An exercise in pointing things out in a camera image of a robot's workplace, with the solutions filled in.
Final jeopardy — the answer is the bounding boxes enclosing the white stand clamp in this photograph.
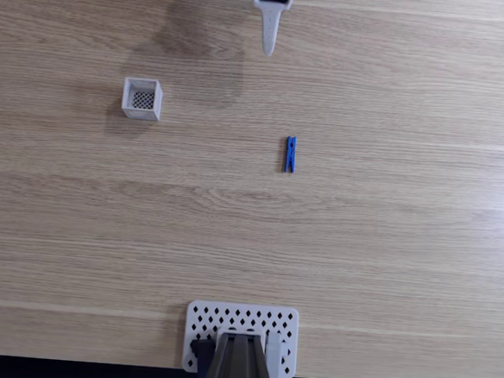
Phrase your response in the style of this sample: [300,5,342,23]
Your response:
[262,330,292,378]

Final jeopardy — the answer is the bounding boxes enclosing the white perforated base plate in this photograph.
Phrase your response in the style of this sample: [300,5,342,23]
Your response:
[181,299,301,378]

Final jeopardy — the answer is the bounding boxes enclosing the small white lattice crate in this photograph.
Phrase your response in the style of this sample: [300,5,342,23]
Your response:
[119,76,165,123]

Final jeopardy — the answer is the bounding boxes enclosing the blue clothes peg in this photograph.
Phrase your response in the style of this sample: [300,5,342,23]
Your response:
[282,135,299,174]

